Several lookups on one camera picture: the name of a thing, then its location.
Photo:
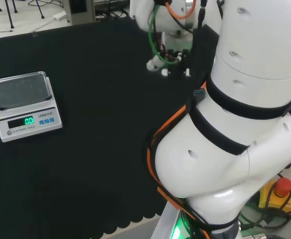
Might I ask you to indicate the white electronic balance steel pan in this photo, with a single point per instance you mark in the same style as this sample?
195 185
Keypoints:
30 134

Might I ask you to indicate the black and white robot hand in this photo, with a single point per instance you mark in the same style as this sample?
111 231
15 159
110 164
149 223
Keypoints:
175 59

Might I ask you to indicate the black bench cloth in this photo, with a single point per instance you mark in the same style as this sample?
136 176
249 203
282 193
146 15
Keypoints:
98 149

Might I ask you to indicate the black tripod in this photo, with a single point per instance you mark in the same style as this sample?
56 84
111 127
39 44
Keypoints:
9 15

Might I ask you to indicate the yellow stop button red cap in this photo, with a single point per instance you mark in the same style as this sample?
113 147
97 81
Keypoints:
283 186

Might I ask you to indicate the white power strip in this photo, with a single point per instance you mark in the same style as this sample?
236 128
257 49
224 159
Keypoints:
59 15

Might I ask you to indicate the clear cloth clip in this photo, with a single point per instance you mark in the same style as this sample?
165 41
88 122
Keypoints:
34 34
132 17

